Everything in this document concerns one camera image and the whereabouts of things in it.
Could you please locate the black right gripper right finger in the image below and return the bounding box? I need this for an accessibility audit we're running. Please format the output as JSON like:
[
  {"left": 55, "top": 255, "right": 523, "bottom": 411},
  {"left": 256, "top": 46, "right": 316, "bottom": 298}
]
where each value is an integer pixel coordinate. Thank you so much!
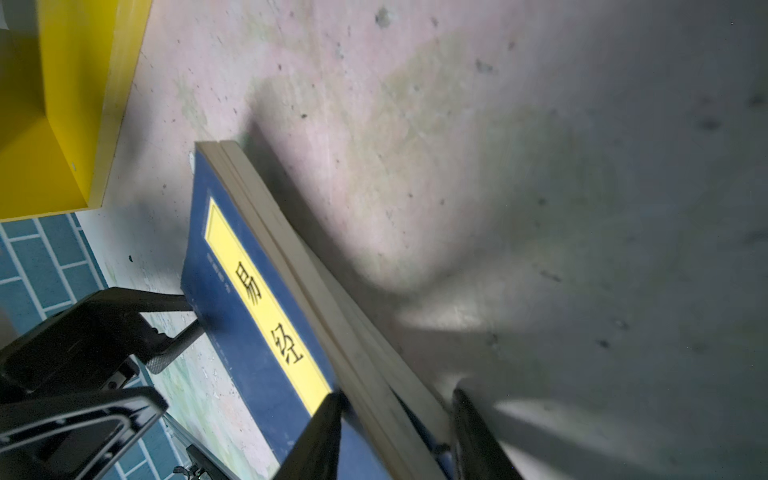
[{"left": 451, "top": 388, "right": 523, "bottom": 480}]

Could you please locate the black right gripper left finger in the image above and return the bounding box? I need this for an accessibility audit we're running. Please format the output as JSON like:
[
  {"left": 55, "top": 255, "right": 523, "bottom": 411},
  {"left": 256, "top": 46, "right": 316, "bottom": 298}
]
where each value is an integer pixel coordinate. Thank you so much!
[{"left": 273, "top": 392, "right": 344, "bottom": 480}]

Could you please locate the navy book yellow label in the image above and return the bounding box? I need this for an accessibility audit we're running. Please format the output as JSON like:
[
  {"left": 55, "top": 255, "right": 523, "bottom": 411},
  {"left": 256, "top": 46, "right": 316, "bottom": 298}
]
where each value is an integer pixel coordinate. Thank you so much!
[{"left": 181, "top": 141, "right": 394, "bottom": 479}]

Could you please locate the yellow pink blue bookshelf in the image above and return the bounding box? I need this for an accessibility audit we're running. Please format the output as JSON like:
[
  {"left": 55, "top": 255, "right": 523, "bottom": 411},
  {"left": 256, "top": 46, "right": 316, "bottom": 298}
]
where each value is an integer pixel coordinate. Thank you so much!
[{"left": 1, "top": 1, "right": 151, "bottom": 220}]

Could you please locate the aluminium frame rail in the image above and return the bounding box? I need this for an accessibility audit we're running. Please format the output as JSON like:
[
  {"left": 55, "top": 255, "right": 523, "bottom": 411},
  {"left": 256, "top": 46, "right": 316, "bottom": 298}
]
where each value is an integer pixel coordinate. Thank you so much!
[{"left": 163, "top": 413, "right": 238, "bottom": 480}]

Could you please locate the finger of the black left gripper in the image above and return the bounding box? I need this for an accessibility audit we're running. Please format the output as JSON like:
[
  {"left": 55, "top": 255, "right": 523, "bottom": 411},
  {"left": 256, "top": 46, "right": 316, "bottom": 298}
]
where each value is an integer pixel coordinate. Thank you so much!
[
  {"left": 1, "top": 287, "right": 204, "bottom": 390},
  {"left": 1, "top": 387, "right": 168, "bottom": 479}
]

